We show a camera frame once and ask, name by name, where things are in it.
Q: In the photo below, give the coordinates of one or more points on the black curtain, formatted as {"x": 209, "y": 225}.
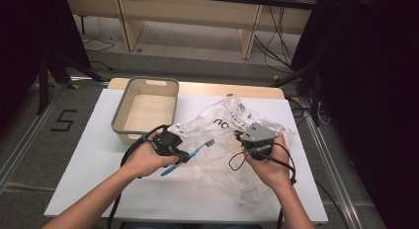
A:
{"x": 33, "y": 31}
{"x": 378, "y": 91}

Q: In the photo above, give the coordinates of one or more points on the light wooden desk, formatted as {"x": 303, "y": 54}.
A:
{"x": 184, "y": 12}

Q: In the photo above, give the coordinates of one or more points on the clear printed plastic bag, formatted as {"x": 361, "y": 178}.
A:
{"x": 217, "y": 176}

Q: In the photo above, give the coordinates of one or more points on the blue toothbrush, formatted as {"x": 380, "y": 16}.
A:
{"x": 201, "y": 149}

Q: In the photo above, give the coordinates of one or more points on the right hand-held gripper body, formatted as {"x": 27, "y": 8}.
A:
{"x": 258, "y": 135}

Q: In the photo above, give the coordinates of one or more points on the person's right hand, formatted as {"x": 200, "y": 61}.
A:
{"x": 275, "y": 171}

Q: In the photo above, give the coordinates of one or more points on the beige basin with grey rim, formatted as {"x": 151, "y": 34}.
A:
{"x": 131, "y": 91}

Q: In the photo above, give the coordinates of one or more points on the white board sheet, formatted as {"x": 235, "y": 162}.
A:
{"x": 82, "y": 176}

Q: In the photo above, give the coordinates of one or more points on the metal floor rail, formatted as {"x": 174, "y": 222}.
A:
{"x": 332, "y": 169}
{"x": 29, "y": 143}

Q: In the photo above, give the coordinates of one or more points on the black metal stand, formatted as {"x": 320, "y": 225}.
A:
{"x": 313, "y": 81}
{"x": 49, "y": 71}

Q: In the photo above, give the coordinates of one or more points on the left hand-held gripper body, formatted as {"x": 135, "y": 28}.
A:
{"x": 168, "y": 141}

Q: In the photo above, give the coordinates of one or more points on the person's left hand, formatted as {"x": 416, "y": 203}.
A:
{"x": 145, "y": 160}

